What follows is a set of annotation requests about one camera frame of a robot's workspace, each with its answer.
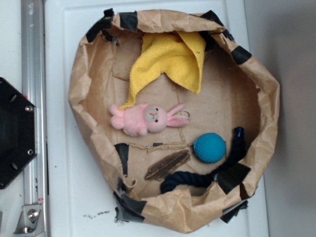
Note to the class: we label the dark wood chip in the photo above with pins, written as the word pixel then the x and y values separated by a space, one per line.
pixel 161 169

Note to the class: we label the pink plush bunny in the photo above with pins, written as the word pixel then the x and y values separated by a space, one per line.
pixel 143 118

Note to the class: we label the brown paper bag basin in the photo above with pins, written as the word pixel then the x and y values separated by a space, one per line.
pixel 236 91

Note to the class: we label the teal rubber ball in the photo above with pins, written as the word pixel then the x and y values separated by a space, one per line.
pixel 209 148

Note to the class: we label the yellow microfiber cloth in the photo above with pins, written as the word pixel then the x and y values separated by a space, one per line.
pixel 180 56

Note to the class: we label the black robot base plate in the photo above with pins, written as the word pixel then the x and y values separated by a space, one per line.
pixel 17 133

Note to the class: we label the aluminium extrusion rail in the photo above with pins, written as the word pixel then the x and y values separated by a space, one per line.
pixel 33 86

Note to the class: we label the metal corner bracket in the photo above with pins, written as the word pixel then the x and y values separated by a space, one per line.
pixel 31 221

